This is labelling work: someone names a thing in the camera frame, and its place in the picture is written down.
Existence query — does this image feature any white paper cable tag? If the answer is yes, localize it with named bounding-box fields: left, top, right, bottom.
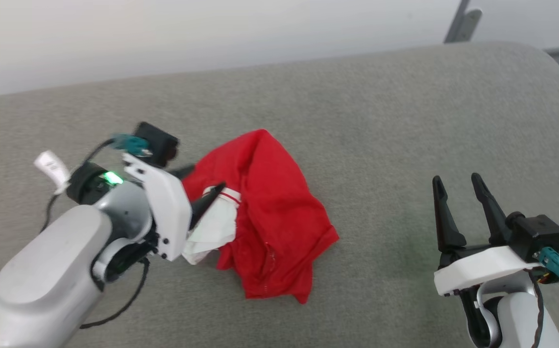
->
left=34, top=151, right=71, bottom=195

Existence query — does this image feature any grey metal bracket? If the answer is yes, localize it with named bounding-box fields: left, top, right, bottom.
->
left=444, top=0, right=483, bottom=44

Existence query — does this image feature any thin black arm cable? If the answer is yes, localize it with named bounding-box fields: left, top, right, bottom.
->
left=526, top=268, right=559, bottom=348
left=42, top=138, right=151, bottom=330

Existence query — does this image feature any grey fabric sofa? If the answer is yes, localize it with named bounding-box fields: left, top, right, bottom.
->
left=0, top=41, right=559, bottom=348

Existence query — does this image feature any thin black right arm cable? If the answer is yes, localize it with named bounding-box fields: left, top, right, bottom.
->
left=526, top=268, right=559, bottom=348

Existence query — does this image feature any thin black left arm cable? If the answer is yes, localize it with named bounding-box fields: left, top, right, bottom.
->
left=42, top=138, right=151, bottom=330

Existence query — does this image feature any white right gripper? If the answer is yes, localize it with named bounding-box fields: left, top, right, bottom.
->
left=432, top=173, right=544, bottom=297

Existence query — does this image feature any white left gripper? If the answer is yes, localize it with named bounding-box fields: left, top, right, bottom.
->
left=123, top=153, right=226, bottom=262

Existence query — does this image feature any red basketball jersey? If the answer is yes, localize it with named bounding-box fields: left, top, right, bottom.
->
left=181, top=129, right=340, bottom=305

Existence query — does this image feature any teal left camera connector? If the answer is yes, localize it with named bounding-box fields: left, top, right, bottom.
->
left=113, top=134, right=152, bottom=158

